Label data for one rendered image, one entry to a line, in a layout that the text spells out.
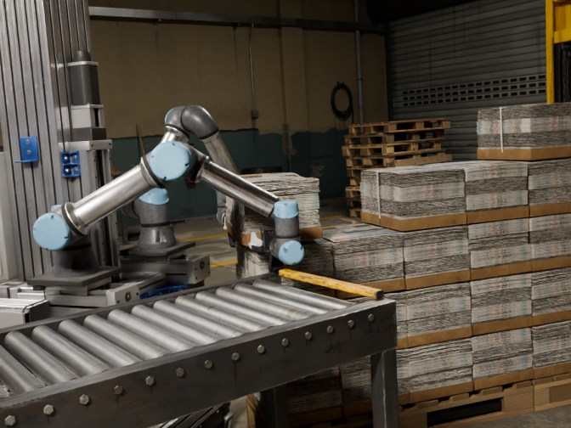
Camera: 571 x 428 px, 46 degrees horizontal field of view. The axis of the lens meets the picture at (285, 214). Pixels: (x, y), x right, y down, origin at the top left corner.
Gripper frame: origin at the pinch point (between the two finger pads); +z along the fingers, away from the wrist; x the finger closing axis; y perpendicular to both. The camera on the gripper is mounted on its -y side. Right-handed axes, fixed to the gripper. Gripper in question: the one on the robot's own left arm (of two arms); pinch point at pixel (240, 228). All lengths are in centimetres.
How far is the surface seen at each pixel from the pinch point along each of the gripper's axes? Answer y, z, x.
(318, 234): 0.9, 40.7, 20.5
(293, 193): 16.7, 39.6, 12.4
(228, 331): -6, 123, -29
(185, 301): -6, 90, -35
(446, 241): -8, 37, 75
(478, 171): 19, 37, 90
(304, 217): 7.4, 39.6, 16.1
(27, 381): -6, 139, -71
